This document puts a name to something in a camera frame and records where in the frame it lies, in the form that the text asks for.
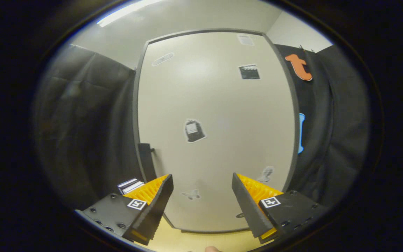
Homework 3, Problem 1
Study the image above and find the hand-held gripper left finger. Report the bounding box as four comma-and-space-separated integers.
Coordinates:
75, 173, 175, 246

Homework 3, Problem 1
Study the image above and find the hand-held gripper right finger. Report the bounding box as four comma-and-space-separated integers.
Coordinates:
231, 172, 328, 245

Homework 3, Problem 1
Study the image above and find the black door handle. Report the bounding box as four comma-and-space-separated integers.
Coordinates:
137, 143, 157, 182

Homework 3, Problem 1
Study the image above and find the white shoe cabinet door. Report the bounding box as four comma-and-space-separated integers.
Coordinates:
137, 32, 296, 231

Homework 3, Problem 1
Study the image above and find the grey shoe cabinet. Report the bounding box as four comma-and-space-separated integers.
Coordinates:
132, 28, 302, 234

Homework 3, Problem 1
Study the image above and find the dark cover book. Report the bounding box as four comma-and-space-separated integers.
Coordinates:
117, 178, 139, 191

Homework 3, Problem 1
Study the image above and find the black backdrop cloth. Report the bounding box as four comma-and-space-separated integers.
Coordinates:
30, 44, 372, 210

